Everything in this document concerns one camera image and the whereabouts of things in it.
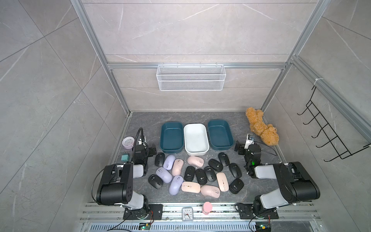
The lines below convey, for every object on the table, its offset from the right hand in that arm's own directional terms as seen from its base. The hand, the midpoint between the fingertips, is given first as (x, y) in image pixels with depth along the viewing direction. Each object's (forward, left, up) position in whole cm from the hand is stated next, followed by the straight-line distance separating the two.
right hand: (246, 141), depth 93 cm
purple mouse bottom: (-25, +46, -4) cm, 52 cm away
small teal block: (-8, +80, -5) cm, 80 cm away
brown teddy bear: (+5, -16, +1) cm, 17 cm away
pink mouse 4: (-26, +37, -5) cm, 46 cm away
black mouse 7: (-26, +12, -5) cm, 29 cm away
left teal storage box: (+7, +50, -5) cm, 51 cm away
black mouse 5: (-19, +38, -5) cm, 43 cm away
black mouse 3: (-14, +21, -5) cm, 26 cm away
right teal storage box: (+12, +14, -9) cm, 20 cm away
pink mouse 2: (-11, +33, -4) cm, 35 cm away
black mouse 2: (-9, +15, -7) cm, 19 cm away
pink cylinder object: (-37, +29, +1) cm, 47 cm away
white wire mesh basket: (+40, +38, +23) cm, 59 cm away
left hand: (+1, +66, -1) cm, 66 cm away
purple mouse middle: (-20, +53, -5) cm, 56 cm away
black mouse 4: (-17, +9, -7) cm, 20 cm away
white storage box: (+5, +32, -5) cm, 33 cm away
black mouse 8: (-23, +57, -5) cm, 62 cm away
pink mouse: (-14, +45, -5) cm, 48 cm away
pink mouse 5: (-29, +25, -5) cm, 39 cm away
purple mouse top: (-12, +51, -4) cm, 52 cm away
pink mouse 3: (-25, +19, -6) cm, 31 cm away
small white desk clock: (-39, +39, -5) cm, 56 cm away
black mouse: (-9, +57, -7) cm, 58 cm away
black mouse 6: (-21, +31, -4) cm, 38 cm away
